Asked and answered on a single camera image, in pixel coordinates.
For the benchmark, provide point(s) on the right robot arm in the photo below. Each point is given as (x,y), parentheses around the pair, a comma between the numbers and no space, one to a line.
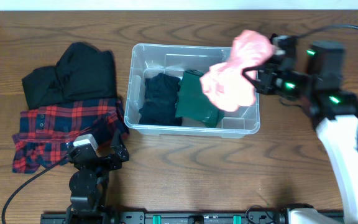
(332,111)

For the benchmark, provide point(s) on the black hooded sweatshirt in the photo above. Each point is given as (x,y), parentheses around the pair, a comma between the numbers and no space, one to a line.
(82,73)

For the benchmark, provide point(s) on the dark navy cloth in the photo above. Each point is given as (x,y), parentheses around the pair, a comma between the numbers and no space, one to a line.
(161,94)

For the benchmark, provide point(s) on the pink cloth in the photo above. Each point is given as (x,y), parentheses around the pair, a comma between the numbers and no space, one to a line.
(224,85)

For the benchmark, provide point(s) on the red navy plaid shirt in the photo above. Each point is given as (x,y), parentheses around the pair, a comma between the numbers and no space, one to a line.
(46,134)

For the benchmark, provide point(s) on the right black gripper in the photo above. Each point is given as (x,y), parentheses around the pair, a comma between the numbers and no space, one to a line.
(276,73)

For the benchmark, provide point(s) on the clear plastic storage bin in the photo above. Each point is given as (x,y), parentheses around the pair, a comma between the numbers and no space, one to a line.
(148,60)

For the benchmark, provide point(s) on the dark green cloth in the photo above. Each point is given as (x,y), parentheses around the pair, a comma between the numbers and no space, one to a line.
(192,103)

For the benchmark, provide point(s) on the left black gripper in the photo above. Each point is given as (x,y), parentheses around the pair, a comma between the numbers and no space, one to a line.
(105,160)

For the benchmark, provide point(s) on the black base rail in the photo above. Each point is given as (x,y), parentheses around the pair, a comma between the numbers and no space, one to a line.
(253,216)

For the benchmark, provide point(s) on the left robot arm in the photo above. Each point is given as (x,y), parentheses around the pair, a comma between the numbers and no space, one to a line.
(90,183)

